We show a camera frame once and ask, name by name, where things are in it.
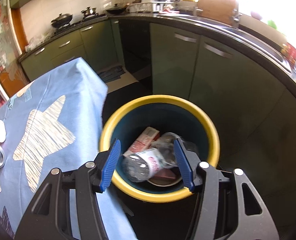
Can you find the yellow rimmed teal trash bin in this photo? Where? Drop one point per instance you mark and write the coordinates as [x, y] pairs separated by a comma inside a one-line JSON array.
[[165, 113]]

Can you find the clear plastic bottle pink label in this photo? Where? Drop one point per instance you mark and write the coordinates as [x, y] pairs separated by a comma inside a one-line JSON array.
[[141, 166]]

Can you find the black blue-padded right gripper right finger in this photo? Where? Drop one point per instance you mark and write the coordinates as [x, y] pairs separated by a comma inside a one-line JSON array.
[[228, 205]]

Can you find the white dish rack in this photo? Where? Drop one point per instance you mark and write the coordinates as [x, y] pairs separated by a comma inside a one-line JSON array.
[[149, 6]]

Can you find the green kitchen cabinets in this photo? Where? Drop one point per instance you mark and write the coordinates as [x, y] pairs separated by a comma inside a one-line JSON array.
[[248, 95]]

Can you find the light blue star tablecloth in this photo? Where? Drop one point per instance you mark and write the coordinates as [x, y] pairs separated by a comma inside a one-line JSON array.
[[53, 122]]

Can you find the black lidded pan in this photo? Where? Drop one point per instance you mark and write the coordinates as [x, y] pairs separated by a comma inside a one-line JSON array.
[[116, 9]]

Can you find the steel kitchen sink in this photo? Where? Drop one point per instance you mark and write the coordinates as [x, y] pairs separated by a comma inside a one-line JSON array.
[[262, 45]]

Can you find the wooden cutting board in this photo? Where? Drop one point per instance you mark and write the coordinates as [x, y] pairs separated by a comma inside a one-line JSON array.
[[225, 11]]

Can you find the dark floor mat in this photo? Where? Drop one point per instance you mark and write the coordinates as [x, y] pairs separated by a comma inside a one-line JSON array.
[[111, 74]]

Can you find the red white snack packet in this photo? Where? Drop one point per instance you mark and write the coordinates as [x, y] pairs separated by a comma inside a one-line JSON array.
[[143, 142]]

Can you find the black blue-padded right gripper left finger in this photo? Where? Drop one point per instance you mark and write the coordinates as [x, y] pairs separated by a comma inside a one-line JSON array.
[[48, 213]]

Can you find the white round lid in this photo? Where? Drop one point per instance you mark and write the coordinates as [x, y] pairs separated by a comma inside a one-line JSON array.
[[2, 132]]

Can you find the steel pot on stove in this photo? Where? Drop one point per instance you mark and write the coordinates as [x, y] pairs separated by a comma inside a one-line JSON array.
[[88, 12]]

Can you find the black wok on stove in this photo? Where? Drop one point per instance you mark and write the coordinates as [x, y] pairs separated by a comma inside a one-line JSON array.
[[61, 20]]

